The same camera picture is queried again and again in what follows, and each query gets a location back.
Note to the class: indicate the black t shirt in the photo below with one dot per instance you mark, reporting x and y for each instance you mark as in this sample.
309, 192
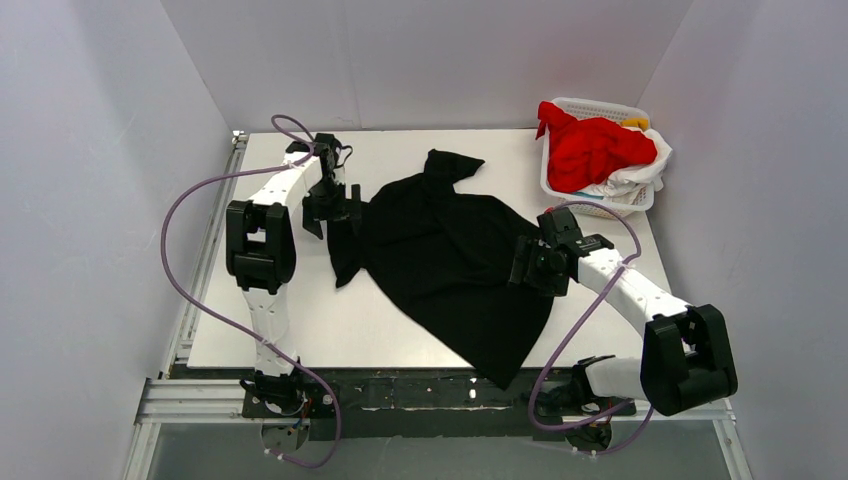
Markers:
444, 259

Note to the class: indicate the yellow t shirt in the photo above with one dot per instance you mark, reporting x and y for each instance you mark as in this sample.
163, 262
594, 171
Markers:
639, 123

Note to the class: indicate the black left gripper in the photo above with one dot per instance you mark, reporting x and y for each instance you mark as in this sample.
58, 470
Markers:
332, 207

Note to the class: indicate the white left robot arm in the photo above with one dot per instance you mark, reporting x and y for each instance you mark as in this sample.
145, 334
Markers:
260, 253

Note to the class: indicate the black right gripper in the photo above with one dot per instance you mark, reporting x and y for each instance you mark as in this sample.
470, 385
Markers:
526, 262

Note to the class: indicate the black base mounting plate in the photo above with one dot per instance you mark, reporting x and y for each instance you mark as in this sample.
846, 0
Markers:
381, 402

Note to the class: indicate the white plastic laundry basket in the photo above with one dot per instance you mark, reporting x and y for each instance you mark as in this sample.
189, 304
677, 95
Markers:
584, 109

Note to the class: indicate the white t shirt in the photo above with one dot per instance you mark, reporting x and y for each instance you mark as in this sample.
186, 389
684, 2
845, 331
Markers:
627, 182

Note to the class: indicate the light blue t shirt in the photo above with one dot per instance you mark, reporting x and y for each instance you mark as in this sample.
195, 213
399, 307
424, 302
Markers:
583, 195

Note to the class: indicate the red t shirt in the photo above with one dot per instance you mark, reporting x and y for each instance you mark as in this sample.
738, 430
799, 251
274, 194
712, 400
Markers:
589, 151

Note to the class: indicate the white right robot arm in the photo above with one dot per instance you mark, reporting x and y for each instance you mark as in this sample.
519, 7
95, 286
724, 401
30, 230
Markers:
686, 357

